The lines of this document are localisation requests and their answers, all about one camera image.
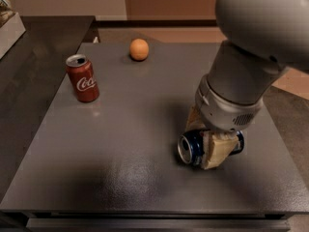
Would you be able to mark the blue pepsi can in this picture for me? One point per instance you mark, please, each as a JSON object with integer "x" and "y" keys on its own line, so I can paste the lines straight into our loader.
{"x": 190, "y": 146}

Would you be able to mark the dark side table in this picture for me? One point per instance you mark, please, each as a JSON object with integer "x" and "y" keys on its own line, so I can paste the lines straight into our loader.
{"x": 30, "y": 75}

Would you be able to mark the red coca-cola can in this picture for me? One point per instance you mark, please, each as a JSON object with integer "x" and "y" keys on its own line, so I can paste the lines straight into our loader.
{"x": 80, "y": 71}

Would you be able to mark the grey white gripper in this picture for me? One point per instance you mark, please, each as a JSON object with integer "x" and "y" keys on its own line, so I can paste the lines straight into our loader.
{"x": 225, "y": 113}

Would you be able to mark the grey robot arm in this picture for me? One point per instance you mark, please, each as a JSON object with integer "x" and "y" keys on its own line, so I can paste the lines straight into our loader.
{"x": 263, "y": 39}

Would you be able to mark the white box on side table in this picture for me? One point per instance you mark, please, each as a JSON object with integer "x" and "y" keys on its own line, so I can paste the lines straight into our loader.
{"x": 11, "y": 27}

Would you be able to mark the orange fruit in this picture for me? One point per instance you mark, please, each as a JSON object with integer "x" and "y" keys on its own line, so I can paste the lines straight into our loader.
{"x": 139, "y": 50}

